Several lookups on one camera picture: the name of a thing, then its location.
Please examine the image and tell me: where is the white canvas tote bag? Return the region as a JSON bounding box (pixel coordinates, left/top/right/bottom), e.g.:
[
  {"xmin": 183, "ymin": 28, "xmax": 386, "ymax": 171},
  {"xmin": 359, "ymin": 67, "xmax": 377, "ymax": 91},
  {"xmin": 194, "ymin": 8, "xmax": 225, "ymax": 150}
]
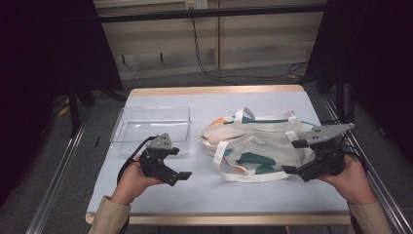
[{"xmin": 198, "ymin": 106, "xmax": 319, "ymax": 184}]

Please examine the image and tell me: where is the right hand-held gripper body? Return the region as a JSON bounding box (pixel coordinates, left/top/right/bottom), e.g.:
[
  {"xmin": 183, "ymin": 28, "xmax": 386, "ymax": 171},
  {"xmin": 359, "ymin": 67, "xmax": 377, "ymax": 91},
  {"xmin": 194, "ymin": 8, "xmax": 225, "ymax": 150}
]
[{"xmin": 296, "ymin": 122, "xmax": 356, "ymax": 183}]

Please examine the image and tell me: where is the clear plastic container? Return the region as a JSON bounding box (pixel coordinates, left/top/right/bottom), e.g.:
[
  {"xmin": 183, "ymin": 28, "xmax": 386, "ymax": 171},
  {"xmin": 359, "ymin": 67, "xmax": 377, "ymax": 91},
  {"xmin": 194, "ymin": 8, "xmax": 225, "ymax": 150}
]
[{"xmin": 109, "ymin": 105, "xmax": 192, "ymax": 157}]

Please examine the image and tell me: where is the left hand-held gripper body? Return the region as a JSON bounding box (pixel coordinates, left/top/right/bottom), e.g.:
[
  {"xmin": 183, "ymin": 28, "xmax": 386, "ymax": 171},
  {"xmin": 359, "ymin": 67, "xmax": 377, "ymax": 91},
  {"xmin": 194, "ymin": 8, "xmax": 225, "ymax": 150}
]
[{"xmin": 139, "ymin": 132, "xmax": 180, "ymax": 187}]

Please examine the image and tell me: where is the black metal stand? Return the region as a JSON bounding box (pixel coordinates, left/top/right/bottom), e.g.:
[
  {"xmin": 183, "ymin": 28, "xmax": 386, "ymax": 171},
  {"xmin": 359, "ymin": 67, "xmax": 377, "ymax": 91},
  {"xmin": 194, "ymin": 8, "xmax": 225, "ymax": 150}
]
[{"xmin": 66, "ymin": 79, "xmax": 83, "ymax": 138}]

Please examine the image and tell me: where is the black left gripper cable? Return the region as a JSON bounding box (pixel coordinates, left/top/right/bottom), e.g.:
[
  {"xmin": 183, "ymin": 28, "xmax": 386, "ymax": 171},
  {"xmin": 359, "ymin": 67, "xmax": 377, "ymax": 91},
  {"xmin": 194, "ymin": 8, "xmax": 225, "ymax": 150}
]
[{"xmin": 116, "ymin": 136, "xmax": 158, "ymax": 187}]

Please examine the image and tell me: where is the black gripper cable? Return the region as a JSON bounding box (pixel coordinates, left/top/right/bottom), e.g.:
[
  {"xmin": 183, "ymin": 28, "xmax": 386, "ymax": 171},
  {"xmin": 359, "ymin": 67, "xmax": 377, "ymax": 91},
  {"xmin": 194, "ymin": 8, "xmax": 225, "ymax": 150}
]
[
  {"xmin": 116, "ymin": 136, "xmax": 158, "ymax": 187},
  {"xmin": 336, "ymin": 135, "xmax": 368, "ymax": 175}
]

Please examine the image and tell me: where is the black horizontal frame bar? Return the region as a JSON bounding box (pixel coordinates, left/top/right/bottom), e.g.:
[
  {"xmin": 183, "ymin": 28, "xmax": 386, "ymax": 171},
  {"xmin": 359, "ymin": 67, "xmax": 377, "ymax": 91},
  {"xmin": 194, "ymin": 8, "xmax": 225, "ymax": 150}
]
[{"xmin": 96, "ymin": 3, "xmax": 328, "ymax": 24}]

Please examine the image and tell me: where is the black floor cable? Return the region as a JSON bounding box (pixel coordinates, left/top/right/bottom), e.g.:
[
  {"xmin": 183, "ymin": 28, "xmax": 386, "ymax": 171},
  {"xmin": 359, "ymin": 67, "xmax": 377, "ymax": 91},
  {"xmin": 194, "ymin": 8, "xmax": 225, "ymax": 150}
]
[{"xmin": 190, "ymin": 17, "xmax": 310, "ymax": 87}]

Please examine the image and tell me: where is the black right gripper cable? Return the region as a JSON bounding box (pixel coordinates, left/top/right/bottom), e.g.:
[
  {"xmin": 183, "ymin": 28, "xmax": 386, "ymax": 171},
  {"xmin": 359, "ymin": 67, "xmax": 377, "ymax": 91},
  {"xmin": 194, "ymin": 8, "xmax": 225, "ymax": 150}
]
[{"xmin": 336, "ymin": 135, "xmax": 368, "ymax": 175}]

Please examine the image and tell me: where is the black curtain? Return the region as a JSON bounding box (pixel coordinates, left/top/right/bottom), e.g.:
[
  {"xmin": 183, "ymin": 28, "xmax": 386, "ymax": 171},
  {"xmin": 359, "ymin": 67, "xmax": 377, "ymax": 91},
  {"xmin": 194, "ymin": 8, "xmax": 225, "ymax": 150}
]
[
  {"xmin": 303, "ymin": 0, "xmax": 413, "ymax": 165},
  {"xmin": 0, "ymin": 0, "xmax": 125, "ymax": 208}
]

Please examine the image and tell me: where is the person's right hand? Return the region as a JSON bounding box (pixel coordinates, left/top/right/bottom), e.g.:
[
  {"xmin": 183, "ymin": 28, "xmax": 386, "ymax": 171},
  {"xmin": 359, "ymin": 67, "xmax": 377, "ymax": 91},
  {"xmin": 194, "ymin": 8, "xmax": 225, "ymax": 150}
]
[{"xmin": 315, "ymin": 154, "xmax": 378, "ymax": 207}]

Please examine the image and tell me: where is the person's left hand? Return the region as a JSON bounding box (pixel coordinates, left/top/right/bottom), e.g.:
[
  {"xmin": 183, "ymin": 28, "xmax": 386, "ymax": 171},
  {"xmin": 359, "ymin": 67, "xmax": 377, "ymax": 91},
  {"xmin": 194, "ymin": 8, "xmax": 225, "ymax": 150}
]
[{"xmin": 111, "ymin": 155, "xmax": 164, "ymax": 207}]

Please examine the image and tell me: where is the metal floor rail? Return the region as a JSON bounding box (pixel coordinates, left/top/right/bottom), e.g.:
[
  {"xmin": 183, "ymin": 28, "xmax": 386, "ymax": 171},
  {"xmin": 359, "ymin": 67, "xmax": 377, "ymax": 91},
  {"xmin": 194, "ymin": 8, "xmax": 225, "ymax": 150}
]
[
  {"xmin": 24, "ymin": 108, "xmax": 93, "ymax": 234},
  {"xmin": 320, "ymin": 93, "xmax": 413, "ymax": 234}
]

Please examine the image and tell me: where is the white wall power outlet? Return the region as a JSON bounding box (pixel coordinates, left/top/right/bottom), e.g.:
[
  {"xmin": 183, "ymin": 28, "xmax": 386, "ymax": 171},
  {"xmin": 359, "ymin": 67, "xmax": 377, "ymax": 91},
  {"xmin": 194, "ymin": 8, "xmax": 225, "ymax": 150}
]
[{"xmin": 184, "ymin": 0, "xmax": 209, "ymax": 11}]

